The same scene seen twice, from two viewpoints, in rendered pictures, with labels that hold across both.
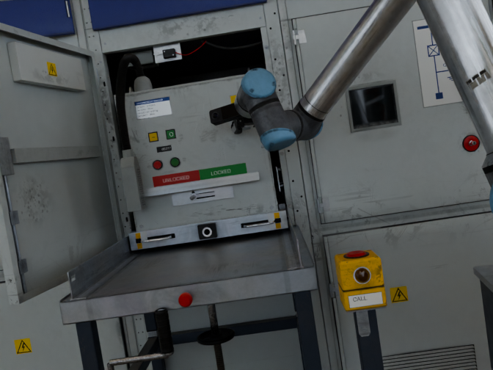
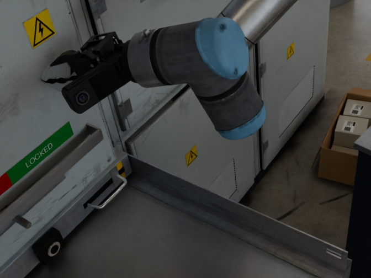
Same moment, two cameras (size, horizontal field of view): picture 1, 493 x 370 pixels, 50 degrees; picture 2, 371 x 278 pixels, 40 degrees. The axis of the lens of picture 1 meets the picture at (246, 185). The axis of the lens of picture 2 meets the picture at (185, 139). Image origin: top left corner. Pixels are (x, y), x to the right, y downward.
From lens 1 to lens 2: 1.31 m
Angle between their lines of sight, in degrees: 59
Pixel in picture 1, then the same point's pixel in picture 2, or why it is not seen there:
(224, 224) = (64, 219)
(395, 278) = (188, 143)
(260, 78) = (234, 40)
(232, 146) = (46, 107)
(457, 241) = not seen: hidden behind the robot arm
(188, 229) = (20, 262)
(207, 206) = (32, 213)
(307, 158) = not seen: hidden behind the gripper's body
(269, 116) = (250, 97)
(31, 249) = not seen: outside the picture
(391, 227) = (182, 96)
